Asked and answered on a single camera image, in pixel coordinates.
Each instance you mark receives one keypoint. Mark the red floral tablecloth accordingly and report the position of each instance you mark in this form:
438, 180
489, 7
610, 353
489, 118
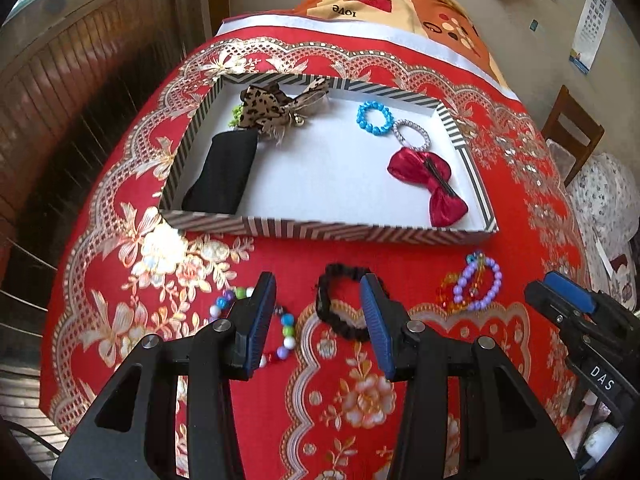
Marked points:
325, 250

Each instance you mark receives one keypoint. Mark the floral cushion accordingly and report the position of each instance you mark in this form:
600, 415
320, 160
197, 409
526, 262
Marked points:
605, 185

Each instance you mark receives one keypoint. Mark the red bow hair clip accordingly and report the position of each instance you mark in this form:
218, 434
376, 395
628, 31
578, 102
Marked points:
415, 165

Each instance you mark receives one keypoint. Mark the leopard print bow clip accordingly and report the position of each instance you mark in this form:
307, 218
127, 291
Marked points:
265, 105

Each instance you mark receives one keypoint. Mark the striped cardboard box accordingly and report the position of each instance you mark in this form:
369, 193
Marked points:
325, 175

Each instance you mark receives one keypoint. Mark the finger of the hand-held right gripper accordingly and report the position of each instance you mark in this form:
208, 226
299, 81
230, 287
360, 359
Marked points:
570, 290
555, 310

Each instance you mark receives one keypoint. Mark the printed blanket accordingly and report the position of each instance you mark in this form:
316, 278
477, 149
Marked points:
425, 5

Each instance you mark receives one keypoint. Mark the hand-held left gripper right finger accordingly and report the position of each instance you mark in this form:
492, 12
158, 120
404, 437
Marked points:
375, 320

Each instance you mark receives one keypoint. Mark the clear plastic bag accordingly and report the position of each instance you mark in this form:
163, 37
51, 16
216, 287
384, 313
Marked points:
560, 157

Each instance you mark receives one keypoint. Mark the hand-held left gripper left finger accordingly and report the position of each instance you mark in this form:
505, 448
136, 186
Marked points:
257, 310

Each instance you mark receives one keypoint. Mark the wooden door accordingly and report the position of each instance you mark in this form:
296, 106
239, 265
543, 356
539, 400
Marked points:
100, 60

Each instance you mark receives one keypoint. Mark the black scrunchie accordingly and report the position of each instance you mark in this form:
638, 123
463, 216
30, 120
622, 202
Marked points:
325, 305

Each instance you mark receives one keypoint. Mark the wall calendar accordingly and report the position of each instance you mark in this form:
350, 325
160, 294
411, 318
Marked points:
590, 25

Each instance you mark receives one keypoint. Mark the black fabric pouch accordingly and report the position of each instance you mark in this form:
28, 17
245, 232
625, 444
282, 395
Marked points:
220, 170

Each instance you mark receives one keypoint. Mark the wooden chair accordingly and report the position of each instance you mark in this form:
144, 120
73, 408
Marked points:
565, 105

